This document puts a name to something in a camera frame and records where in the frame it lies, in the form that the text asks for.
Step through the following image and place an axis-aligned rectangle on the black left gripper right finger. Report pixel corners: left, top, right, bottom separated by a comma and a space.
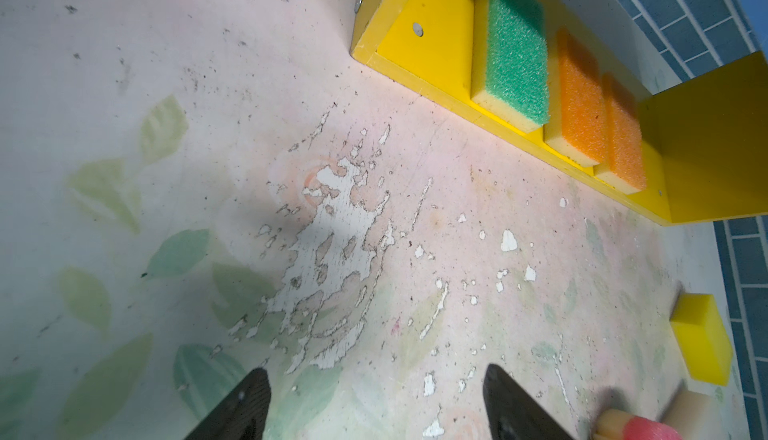
483, 363, 573, 440

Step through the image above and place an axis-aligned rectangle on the pink round scrubber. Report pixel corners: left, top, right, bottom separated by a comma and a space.
592, 409, 682, 440

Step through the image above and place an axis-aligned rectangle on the orange sponge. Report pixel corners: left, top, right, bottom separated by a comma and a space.
543, 28, 607, 167

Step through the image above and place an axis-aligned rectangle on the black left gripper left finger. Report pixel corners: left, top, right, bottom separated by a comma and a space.
185, 368, 272, 440

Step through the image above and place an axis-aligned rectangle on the green sponge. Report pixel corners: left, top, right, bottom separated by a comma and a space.
470, 0, 549, 133

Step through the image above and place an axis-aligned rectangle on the yellow pink blue wooden shelf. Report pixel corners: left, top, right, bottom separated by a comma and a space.
351, 0, 767, 225

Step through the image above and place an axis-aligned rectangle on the beige sponge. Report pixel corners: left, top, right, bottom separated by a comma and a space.
662, 390, 719, 440

